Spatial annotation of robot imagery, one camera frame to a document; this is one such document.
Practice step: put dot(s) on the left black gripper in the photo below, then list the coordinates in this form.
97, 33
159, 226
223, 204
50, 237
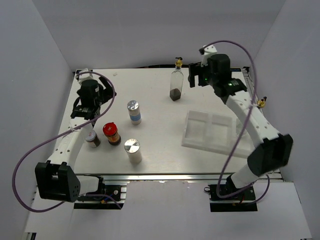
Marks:
108, 92

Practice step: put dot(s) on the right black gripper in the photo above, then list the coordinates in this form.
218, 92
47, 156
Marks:
196, 69

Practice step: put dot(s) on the glass bottle with dark sauce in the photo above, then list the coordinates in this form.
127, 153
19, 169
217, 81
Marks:
176, 80

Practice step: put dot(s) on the blue label silver cap shaker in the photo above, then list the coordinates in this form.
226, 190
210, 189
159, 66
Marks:
133, 108

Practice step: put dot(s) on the clear glass bottle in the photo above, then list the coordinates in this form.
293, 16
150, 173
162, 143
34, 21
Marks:
252, 117

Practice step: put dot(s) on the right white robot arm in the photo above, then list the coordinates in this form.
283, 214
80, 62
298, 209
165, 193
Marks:
271, 148

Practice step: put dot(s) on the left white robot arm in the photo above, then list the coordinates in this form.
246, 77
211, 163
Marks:
55, 178

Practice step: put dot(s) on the right blue corner sticker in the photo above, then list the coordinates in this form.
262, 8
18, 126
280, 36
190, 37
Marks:
235, 69

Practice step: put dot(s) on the red lid sauce jar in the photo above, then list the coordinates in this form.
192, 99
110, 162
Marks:
110, 130

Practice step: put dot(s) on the small brown spice jar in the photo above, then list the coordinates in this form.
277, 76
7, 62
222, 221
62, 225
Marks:
92, 139

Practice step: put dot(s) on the white three-slot organizer tray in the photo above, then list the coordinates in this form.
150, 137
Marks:
210, 132

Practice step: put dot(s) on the white silver cap shaker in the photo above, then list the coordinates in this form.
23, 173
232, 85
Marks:
133, 149

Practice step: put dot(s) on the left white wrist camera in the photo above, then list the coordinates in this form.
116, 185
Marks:
83, 75

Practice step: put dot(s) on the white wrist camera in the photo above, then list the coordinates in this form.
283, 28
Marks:
83, 75
206, 53

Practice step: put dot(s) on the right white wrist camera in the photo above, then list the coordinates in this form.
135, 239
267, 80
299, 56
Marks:
206, 53

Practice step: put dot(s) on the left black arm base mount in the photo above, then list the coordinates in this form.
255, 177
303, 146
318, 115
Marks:
96, 193

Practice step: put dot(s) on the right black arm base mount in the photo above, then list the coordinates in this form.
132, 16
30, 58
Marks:
242, 202

